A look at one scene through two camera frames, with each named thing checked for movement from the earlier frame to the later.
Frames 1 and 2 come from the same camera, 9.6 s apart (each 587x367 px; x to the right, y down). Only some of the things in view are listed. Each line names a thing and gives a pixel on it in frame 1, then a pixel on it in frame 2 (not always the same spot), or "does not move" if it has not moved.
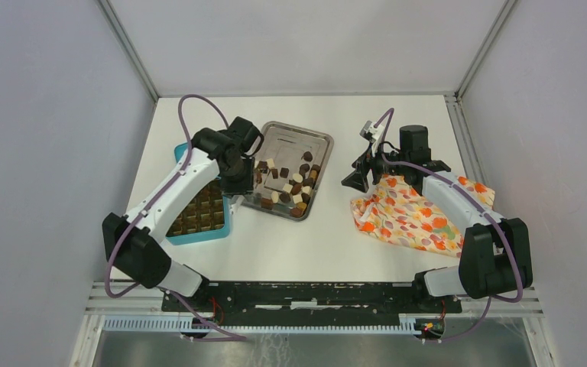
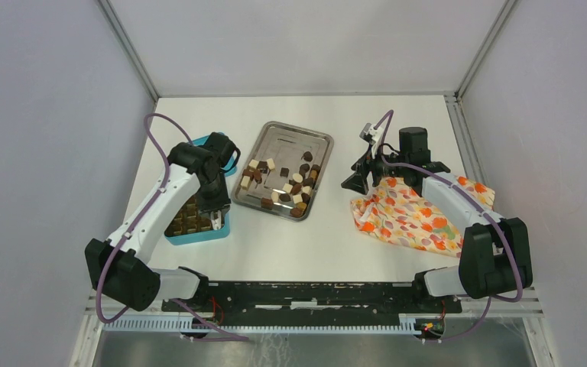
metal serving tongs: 236,199 → 217,222
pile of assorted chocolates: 295,191 does not move
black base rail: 312,303 does not move
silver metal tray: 289,170 does not move
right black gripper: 358,179 does not move
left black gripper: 244,187 → 220,202
